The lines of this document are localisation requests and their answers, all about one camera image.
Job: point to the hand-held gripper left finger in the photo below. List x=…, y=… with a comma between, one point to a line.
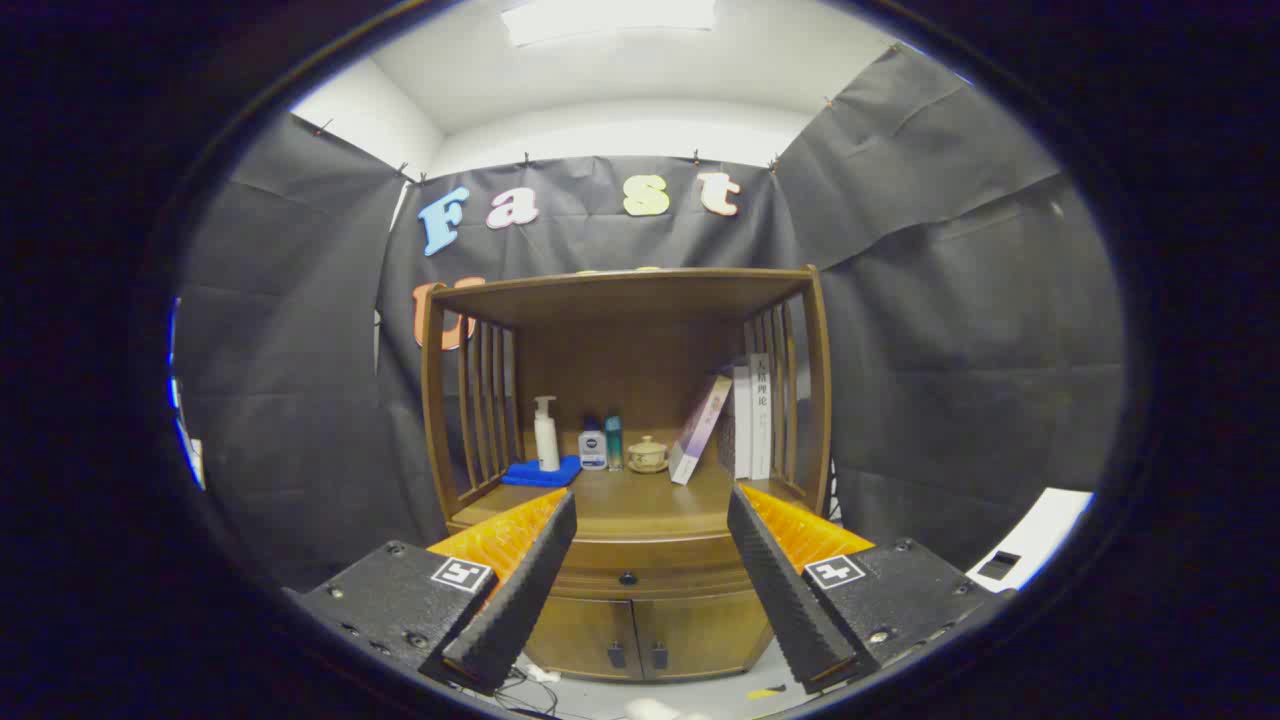
x=525, y=590

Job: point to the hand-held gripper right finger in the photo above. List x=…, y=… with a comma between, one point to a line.
x=785, y=600

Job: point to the wooden drawer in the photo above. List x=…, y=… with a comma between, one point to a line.
x=685, y=580

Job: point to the wooden cabinet door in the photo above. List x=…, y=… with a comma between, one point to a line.
x=700, y=630
x=580, y=635

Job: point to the wooden countertop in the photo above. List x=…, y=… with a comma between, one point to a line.
x=645, y=500

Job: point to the wooden cabinet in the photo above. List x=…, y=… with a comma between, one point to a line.
x=640, y=360

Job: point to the yellow floor tape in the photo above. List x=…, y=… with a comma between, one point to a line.
x=765, y=692

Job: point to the blue folded cloth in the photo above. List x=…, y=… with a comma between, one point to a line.
x=535, y=474

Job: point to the white pump bottle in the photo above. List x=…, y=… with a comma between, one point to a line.
x=546, y=445

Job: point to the white lotion bottle blue cap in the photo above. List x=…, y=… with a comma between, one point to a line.
x=592, y=452

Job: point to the teal slim bottle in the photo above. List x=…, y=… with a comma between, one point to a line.
x=613, y=445

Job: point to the grey patterned book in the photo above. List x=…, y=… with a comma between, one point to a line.
x=726, y=430

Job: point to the beige lidded ceramic cup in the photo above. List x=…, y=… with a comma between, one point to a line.
x=648, y=456

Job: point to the thin white book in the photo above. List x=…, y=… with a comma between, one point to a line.
x=742, y=420

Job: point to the white book black lettering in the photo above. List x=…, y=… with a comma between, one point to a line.
x=761, y=415

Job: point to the purple white book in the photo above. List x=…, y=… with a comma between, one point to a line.
x=697, y=430

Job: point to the white machine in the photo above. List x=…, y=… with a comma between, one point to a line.
x=1040, y=535

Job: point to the black backdrop cloth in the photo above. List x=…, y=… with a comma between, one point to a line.
x=950, y=300

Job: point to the ceiling light panel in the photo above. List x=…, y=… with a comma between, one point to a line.
x=610, y=20

